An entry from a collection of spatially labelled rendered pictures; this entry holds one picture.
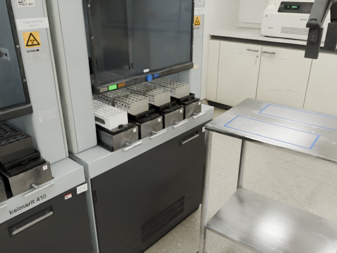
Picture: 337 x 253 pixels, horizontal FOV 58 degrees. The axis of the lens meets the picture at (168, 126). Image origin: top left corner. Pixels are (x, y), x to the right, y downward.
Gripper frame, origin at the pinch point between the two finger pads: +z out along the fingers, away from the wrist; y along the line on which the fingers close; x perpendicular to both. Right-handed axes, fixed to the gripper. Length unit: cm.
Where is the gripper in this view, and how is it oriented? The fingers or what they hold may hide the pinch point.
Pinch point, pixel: (321, 49)
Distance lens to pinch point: 87.1
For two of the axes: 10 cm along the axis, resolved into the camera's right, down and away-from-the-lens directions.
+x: -7.4, -2.7, 6.1
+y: 6.7, -3.0, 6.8
